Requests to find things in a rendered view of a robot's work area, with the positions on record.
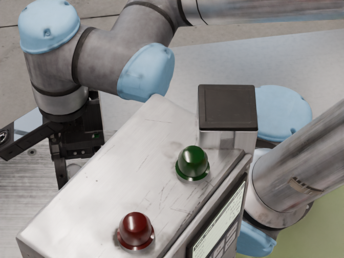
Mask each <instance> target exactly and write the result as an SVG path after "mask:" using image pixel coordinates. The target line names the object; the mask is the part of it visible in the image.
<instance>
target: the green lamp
mask: <svg viewBox="0 0 344 258"><path fill-rule="evenodd" d="M209 170H210V165H209V162H208V156H207V153H206V152H205V151H204V150H203V149H201V148H200V147H198V146H195V145H191V146H188V147H186V148H184V149H182V150H181V151H180V153H179V155H178V160H177V161H176V166H175V172H176V176H177V177H178V179H179V180H180V181H182V182H183V183H185V184H189V185H196V184H200V183H202V182H204V181H205V180H206V179H207V178H208V176H209Z"/></svg>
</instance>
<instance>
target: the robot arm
mask: <svg viewBox="0 0 344 258"><path fill-rule="evenodd" d="M337 19H344V0H128V2H127V3H126V5H125V7H124V8H123V10H122V11H121V13H120V15H119V17H118V18H117V20H116V22H115V23H114V25H113V27H112V28H111V30H110V31H106V30H103V29H98V28H95V27H91V26H87V25H83V24H81V23H80V18H79V16H78V15H77V11H76V9H75V8H74V7H73V6H72V5H71V4H69V2H67V1H65V0H36V1H34V2H32V3H30V4H29V5H27V6H26V7H25V9H23V10H22V12H21V14H20V15H19V18H18V29H19V35H20V47H21V49H22V50H23V53H24V57H25V61H26V65H27V69H28V73H29V77H30V82H31V86H32V90H33V94H34V98H35V102H36V104H37V107H36V108H34V109H33V110H31V111H29V112H28V113H26V114H24V115H23V116H21V117H19V118H18V119H16V120H15V121H13V122H11V123H10V124H8V125H6V126H5V127H4V128H2V129H0V158H2V159H3V160H5V161H9V160H10V159H12V158H14V157H15V156H17V155H19V154H20V153H22V152H24V151H26V150H27V149H29V148H31V147H32V146H34V145H36V144H37V143H39V142H41V141H43V140H44V139H46V138H48V139H49V149H50V154H51V159H52V162H54V166H55V173H56V179H57V184H58V189H59V190H60V189H61V188H62V187H63V186H64V185H65V184H66V183H67V182H68V181H69V174H68V171H70V177H71V178H72V177H73V176H74V175H75V174H76V173H77V172H78V171H79V170H80V169H81V167H80V166H79V165H78V164H75V163H72V164H69V165H68V166H67V165H66V161H65V160H70V159H78V158H81V159H86V158H91V157H93V156H94V155H95V154H96V153H97V152H98V151H99V150H100V148H101V145H104V144H105V142H104V134H103V126H102V118H101V110H100V102H99V94H98V91H102V92H106V93H109V94H112V95H116V96H119V97H120V98H122V99H124V100H134V101H139V102H143V103H146V102H147V101H148V100H149V99H150V98H151V96H152V95H153V94H159V95H161V96H163V97H164V96H165V94H166V93H167V91H168V88H169V84H170V81H171V79H172V77H173V73H174V68H175V56H174V53H173V51H172V50H171V49H170V48H168V46H169V44H170V42H171V40H172V38H173V36H174V34H175V32H176V31H177V29H178V28H179V27H192V26H210V25H233V24H256V23H279V22H302V21H314V20H337ZM255 97H256V110H257V122H258V134H257V139H256V144H255V150H254V156H253V161H252V163H251V164H250V170H249V184H248V189H247V195H246V201H245V207H244V212H243V218H242V223H241V229H240V235H239V236H238V239H237V243H236V248H237V250H236V252H237V253H240V254H243V255H247V256H253V257H264V256H268V255H269V254H270V253H271V252H272V251H273V248H274V246H276V244H277V242H276V239H277V236H278V234H279V232H280V231H281V230H283V229H285V228H287V227H289V226H291V225H293V224H294V223H296V222H297V221H298V220H299V219H300V218H301V217H302V216H303V214H304V213H305V210H306V208H307V204H309V203H311V202H312V201H314V200H316V199H318V198H320V197H322V196H324V195H326V194H328V193H329V192H331V191H333V190H335V189H337V188H339V187H341V186H343V185H344V98H343V99H342V100H341V101H339V102H338V103H336V104H335V105H333V106H332V107H330V108H329V109H328V110H326V111H325V112H323V113H322V114H321V115H319V116H318V117H316V118H315V119H314V120H312V111H311V108H310V106H309V104H308V103H307V102H306V101H305V100H304V98H303V97H302V96H301V95H300V94H299V93H297V92H295V91H294V90H291V89H289V88H286V87H282V86H279V85H263V86H261V87H259V88H255ZM89 98H91V100H89ZM92 147H93V148H92Z"/></svg>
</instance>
